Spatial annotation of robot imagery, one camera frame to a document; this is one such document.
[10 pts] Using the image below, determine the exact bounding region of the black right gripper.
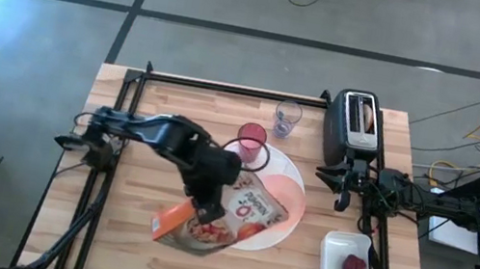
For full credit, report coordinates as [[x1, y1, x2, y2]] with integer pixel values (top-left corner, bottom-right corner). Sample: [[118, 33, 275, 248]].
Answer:
[[311, 150, 382, 203]]

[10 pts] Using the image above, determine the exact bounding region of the pumpkin cereal box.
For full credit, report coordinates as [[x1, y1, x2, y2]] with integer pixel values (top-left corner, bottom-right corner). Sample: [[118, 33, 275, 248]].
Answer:
[[145, 155, 298, 269]]

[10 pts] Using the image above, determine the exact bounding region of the red faceted plastic tumbler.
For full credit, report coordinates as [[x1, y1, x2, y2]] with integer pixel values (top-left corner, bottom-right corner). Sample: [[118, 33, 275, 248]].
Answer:
[[231, 120, 271, 168]]

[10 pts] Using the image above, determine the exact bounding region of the bagel half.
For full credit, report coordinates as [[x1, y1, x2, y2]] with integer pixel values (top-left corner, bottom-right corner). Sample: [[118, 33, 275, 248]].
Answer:
[[357, 101, 379, 134]]

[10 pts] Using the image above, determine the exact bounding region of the white round woven placemat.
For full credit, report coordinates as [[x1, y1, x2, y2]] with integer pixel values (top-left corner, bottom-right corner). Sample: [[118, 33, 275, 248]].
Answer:
[[220, 136, 316, 261]]

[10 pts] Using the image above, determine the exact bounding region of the black toaster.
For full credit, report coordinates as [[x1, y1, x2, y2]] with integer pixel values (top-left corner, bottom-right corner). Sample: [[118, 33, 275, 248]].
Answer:
[[315, 84, 393, 176]]

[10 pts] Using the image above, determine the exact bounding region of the white rectangular tray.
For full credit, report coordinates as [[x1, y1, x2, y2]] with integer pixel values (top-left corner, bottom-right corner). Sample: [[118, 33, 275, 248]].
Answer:
[[315, 226, 387, 269]]

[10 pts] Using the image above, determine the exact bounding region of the clear drinking glass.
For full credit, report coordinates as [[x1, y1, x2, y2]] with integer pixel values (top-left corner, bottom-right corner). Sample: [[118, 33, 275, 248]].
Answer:
[[270, 96, 306, 143]]

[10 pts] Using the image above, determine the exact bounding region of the white paper sheet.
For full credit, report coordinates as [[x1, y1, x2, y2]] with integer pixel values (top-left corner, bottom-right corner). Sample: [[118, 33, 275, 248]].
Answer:
[[422, 213, 480, 256]]

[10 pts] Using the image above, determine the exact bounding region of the yellow cable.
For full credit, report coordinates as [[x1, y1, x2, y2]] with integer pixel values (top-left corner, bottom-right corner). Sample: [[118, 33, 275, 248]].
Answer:
[[425, 96, 480, 195]]

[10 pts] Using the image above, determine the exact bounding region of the black aluminium table frame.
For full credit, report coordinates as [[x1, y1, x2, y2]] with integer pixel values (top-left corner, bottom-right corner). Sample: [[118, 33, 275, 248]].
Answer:
[[9, 41, 469, 269]]

